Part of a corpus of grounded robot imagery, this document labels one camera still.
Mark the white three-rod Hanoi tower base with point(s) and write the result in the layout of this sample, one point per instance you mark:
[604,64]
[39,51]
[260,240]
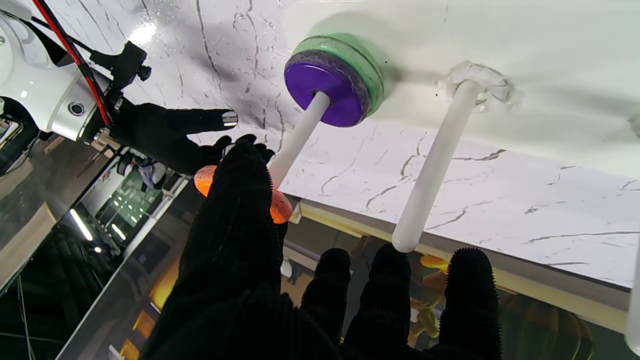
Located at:
[500,75]

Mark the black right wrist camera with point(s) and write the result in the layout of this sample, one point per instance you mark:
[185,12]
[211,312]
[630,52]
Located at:
[127,65]

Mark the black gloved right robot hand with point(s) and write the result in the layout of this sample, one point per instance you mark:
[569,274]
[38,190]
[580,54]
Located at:
[155,132]

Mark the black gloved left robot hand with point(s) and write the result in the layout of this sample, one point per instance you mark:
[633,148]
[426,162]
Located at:
[235,260]

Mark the brown plush toy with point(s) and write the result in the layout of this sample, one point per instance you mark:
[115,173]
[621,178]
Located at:
[427,305]

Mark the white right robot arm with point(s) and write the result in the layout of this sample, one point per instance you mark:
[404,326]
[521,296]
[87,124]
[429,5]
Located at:
[45,85]

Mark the black ribbed vase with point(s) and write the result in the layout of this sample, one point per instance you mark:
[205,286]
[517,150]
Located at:
[545,325]

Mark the yellow orange fruit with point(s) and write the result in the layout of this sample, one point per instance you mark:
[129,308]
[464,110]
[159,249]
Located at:
[432,261]

